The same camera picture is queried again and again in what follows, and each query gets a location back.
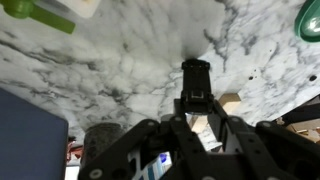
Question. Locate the striped bottle with blue cap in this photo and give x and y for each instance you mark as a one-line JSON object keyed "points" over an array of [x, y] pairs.
{"points": [[151, 170]]}

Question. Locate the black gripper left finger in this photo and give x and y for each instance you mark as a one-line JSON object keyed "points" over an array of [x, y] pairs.
{"points": [[133, 150]]}

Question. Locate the brown cardboard box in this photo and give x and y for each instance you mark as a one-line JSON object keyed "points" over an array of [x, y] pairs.
{"points": [[306, 129]]}

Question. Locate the black toy car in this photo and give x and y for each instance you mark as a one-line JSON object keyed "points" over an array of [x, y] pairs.
{"points": [[196, 83]]}

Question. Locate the small red item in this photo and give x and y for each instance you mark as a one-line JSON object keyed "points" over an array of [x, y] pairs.
{"points": [[72, 150]]}

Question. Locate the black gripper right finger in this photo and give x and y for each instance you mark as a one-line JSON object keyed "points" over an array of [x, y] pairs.
{"points": [[273, 150]]}

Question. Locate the green round plastic lid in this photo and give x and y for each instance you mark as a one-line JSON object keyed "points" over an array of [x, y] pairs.
{"points": [[310, 21]]}

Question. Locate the green plastic cross piece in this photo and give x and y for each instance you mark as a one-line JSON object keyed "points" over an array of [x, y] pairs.
{"points": [[20, 7]]}

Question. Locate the dark blue box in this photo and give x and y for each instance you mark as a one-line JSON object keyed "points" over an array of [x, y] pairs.
{"points": [[31, 136]]}

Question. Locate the light wooden block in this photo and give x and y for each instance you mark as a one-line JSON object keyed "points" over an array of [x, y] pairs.
{"points": [[200, 125], [230, 100]]}

